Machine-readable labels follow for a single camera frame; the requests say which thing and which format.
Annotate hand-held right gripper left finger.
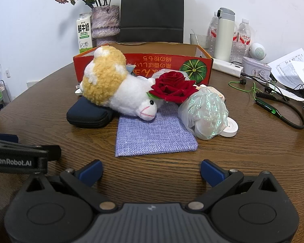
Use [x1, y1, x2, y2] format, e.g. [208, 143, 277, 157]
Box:
[25, 159, 118, 213]

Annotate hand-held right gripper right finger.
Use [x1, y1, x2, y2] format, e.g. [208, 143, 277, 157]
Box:
[187, 159, 280, 213]

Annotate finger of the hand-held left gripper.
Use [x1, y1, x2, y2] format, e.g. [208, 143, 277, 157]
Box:
[37, 145, 62, 161]
[0, 132, 19, 145]

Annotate dark blue zip case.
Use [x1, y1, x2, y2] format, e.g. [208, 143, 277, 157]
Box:
[66, 97, 114, 128]

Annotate iridescent plastic bag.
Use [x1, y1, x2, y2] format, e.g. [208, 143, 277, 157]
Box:
[177, 86, 230, 141]

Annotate white and yellow plush sheep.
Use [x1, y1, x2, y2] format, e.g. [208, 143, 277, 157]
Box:
[80, 46, 165, 121]

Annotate red fabric rose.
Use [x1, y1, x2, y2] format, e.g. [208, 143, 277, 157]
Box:
[147, 72, 198, 104]

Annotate red cardboard box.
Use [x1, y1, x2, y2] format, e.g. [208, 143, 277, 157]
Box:
[73, 43, 214, 86]

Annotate white round container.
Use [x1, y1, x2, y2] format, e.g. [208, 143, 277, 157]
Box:
[218, 118, 239, 137]

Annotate wooden desk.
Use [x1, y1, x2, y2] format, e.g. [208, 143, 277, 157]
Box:
[0, 53, 304, 243]

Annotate small cream gold box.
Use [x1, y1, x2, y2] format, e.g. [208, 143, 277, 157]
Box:
[208, 86, 226, 102]

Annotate green black neckband earphones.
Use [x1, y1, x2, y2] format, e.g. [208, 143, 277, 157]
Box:
[228, 79, 304, 129]

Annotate white power strip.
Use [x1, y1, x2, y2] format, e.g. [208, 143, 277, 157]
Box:
[212, 58, 243, 78]

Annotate grey tin box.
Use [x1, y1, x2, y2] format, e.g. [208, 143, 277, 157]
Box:
[242, 56, 272, 80]

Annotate white and green milk carton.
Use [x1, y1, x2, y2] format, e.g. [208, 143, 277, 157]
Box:
[77, 13, 94, 55]

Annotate white round speaker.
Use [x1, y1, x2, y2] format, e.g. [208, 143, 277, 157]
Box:
[249, 43, 267, 60]

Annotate clear glass cup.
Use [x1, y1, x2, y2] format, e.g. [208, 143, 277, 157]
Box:
[190, 33, 213, 51]

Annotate clear plastic water bottle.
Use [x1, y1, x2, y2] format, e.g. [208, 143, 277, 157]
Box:
[208, 11, 219, 55]
[237, 18, 252, 62]
[232, 23, 241, 62]

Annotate printed paper sheets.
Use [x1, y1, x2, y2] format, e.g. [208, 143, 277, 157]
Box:
[267, 48, 304, 92]

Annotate white thermos bottle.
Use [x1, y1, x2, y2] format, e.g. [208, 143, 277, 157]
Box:
[214, 7, 235, 62]

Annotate purple textured vase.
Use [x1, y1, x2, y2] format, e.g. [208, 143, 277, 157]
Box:
[91, 5, 121, 47]

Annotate black paper bag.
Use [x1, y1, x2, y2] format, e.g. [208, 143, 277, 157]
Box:
[117, 0, 185, 43]

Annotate white wall outlet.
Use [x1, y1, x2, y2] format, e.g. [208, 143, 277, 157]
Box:
[27, 80, 50, 89]

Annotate purple linen drawstring pouch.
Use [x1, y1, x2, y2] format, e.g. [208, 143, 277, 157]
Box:
[115, 104, 198, 158]

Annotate black cable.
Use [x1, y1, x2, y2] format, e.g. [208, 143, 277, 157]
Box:
[241, 72, 304, 100]

